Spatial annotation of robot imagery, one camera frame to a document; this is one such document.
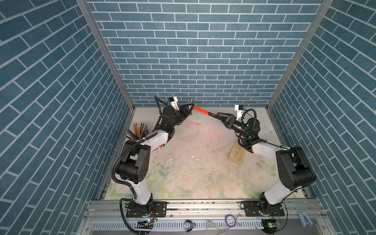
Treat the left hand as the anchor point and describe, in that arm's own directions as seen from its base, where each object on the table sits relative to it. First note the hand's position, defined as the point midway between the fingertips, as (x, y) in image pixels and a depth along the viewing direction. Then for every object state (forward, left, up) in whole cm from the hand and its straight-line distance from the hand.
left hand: (198, 105), depth 83 cm
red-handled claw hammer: (0, -3, -5) cm, 5 cm away
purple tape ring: (-53, -14, -28) cm, 61 cm away
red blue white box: (-12, +25, -28) cm, 39 cm away
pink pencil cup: (-7, +36, -18) cm, 40 cm away
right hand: (-7, -13, -2) cm, 14 cm away
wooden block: (-18, -25, -22) cm, 38 cm away
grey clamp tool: (-52, -52, -25) cm, 77 cm away
